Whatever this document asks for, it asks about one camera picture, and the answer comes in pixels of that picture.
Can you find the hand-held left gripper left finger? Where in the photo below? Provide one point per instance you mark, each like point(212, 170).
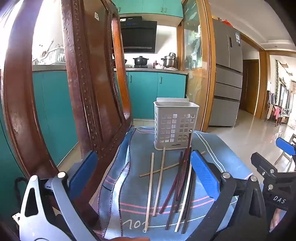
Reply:
point(83, 172)

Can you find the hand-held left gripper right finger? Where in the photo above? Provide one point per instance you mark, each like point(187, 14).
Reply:
point(204, 173)

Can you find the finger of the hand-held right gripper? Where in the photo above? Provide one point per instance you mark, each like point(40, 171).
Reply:
point(262, 164)
point(288, 146)

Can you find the black chopstick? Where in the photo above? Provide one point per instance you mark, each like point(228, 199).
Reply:
point(187, 208)
point(190, 141)

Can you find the dark red chopstick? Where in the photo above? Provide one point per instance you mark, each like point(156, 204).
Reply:
point(168, 192)

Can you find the light wooden chopstick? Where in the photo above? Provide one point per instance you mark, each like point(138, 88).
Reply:
point(157, 171)
point(159, 183)
point(149, 192)

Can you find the white plastic utensil basket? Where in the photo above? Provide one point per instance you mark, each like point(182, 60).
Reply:
point(161, 111)

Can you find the person's right hand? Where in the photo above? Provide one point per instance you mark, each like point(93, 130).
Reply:
point(277, 220)

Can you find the light wooden stool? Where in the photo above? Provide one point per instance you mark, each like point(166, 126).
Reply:
point(285, 157)

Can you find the dark brown chopstick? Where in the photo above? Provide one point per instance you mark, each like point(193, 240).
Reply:
point(180, 185)
point(173, 208)

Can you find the rack with garments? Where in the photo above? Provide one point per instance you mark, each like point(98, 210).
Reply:
point(276, 111)

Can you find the white chopstick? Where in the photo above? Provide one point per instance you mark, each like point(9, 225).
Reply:
point(182, 208)

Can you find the blue striped cloth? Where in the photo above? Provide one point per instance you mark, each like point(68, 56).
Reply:
point(138, 148)

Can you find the wooden interior door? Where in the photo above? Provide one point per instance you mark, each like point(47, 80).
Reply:
point(249, 88)

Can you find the carved wooden chair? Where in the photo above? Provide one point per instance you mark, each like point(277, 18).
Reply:
point(92, 92)

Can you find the wooden framed glass door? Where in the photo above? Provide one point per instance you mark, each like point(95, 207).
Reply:
point(194, 81)

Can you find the grey refrigerator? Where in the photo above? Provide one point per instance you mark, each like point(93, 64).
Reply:
point(226, 69)

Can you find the teal kitchen base cabinets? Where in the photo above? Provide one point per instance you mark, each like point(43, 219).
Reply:
point(143, 92)

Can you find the grey kitchen countertop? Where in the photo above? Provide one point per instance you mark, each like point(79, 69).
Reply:
point(161, 70)

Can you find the white bowl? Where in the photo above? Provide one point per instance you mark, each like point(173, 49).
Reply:
point(159, 67)

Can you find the stainless steel pot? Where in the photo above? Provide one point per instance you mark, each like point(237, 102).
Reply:
point(169, 62)

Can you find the white dish rack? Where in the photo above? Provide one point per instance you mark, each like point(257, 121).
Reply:
point(53, 55)

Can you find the black cooking pot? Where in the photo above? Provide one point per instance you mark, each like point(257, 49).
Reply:
point(140, 61)

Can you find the black range hood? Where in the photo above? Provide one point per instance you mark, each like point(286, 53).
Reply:
point(138, 34)

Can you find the teal kitchen wall cabinets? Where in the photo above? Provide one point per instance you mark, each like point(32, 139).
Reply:
point(150, 5)

